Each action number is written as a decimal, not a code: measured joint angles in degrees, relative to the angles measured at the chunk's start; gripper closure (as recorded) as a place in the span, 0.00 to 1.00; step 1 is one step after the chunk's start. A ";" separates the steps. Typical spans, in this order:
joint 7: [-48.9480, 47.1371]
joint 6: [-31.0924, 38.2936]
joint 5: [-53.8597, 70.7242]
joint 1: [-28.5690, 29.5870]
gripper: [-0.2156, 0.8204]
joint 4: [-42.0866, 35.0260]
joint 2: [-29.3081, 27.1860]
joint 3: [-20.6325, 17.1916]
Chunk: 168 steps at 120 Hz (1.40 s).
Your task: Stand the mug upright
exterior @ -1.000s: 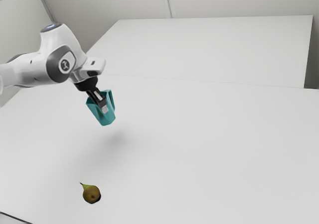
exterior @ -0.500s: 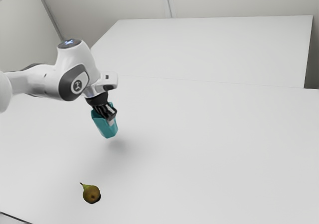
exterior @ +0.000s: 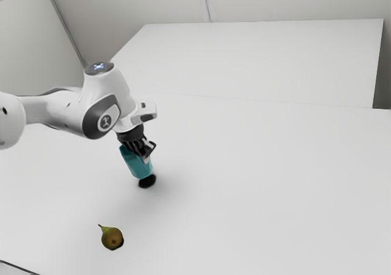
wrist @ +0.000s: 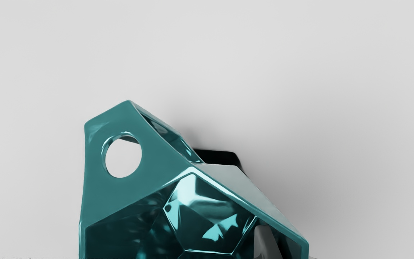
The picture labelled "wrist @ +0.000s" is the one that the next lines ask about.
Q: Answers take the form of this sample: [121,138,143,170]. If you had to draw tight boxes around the teal faceted mug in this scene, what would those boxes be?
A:
[79,100,309,259]

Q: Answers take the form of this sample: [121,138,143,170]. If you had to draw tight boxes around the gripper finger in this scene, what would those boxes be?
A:
[253,225,294,259]

